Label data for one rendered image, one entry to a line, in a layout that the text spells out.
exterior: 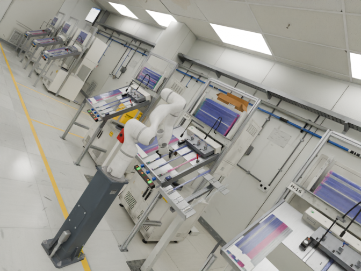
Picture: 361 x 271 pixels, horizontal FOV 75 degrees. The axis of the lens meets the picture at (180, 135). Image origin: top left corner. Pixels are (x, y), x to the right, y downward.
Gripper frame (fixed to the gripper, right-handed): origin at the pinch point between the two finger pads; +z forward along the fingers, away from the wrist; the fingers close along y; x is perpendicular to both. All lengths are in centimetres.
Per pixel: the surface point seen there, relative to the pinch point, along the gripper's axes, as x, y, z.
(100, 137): -99, 118, 52
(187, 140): -31.0, -20.2, 6.1
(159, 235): 39, 13, 77
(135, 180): -15, 45, 51
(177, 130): -58, -6, 13
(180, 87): -164, -3, 9
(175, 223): 57, -13, 23
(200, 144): -24.1, -33.6, 6.8
